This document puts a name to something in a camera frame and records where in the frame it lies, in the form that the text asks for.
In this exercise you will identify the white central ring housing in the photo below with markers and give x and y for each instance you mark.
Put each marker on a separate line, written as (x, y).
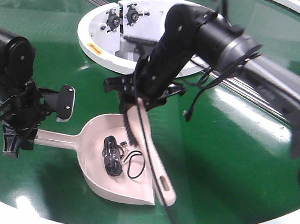
(120, 52)

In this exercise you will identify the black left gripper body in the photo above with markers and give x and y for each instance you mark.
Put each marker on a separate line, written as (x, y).
(26, 106)

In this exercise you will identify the pink hand brush black bristles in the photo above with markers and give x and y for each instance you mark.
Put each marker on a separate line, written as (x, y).
(149, 153)

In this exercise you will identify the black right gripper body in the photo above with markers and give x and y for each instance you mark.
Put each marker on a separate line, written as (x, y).
(124, 86)

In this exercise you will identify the orange warning sticker front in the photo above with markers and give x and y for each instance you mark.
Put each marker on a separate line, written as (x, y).
(95, 48)

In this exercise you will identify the left black bearing mount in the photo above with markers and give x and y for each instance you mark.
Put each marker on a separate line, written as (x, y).
(113, 21)

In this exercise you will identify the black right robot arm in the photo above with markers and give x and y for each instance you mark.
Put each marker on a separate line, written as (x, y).
(196, 30)

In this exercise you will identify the right steel roller strip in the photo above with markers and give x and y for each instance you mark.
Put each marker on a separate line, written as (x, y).
(234, 84)

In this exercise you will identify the right black bearing mount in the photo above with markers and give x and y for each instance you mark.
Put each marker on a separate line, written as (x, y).
(133, 14)

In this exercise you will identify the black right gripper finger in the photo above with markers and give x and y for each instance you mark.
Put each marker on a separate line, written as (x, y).
(124, 106)

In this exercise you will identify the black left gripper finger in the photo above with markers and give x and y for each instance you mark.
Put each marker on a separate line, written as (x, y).
(17, 139)

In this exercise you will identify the pink plastic dustpan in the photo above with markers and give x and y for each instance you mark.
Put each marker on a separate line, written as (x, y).
(111, 167)

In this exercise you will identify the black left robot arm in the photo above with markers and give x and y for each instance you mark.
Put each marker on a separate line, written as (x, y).
(16, 58)

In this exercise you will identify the black bearing mount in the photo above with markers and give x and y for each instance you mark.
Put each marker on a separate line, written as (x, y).
(113, 21)
(133, 14)

